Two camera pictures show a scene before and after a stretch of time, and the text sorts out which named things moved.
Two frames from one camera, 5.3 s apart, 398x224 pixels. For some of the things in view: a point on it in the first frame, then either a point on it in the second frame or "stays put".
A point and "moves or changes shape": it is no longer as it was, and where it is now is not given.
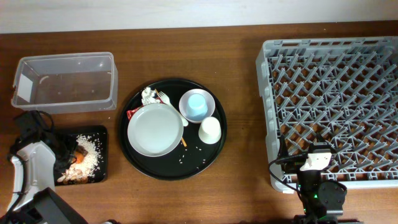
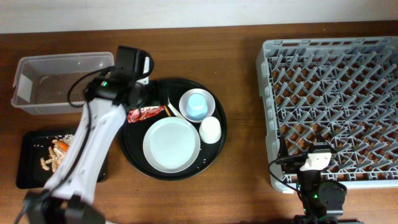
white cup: x=209 y=130 stays put
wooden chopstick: x=183 y=140 to x=167 y=111
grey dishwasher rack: x=339 y=93 stays put
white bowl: x=196 y=104 stays put
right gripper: x=293 y=165 stays put
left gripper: x=71 y=144 to x=159 y=96
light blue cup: x=196 y=105 stays put
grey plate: x=155 y=130 to x=171 y=145
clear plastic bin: x=70 y=83 stays put
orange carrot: x=79 y=157 moves or changes shape
